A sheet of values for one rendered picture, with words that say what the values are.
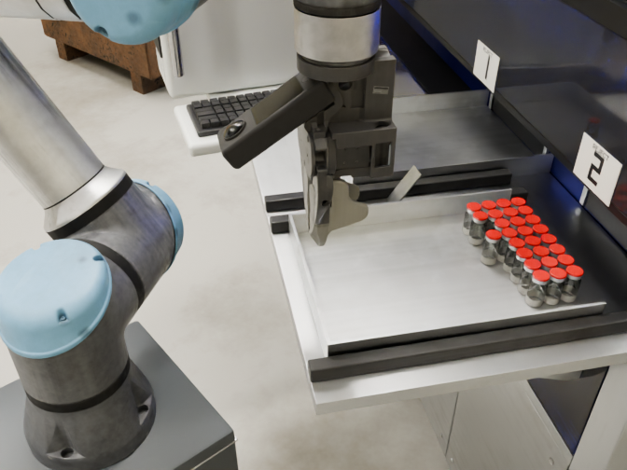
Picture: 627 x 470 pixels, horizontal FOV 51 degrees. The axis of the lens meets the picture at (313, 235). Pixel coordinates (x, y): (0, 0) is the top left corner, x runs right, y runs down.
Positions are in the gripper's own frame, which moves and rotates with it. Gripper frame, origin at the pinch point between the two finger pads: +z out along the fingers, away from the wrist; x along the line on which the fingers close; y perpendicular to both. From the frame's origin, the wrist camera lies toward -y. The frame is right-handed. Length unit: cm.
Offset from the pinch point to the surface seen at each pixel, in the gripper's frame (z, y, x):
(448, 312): 14.6, 17.1, -0.1
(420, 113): 15, 32, 53
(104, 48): 84, -52, 293
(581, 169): 2.4, 38.0, 10.2
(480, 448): 72, 38, 17
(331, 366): 12.8, 0.5, -7.3
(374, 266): 14.6, 10.6, 10.5
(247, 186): 103, 8, 173
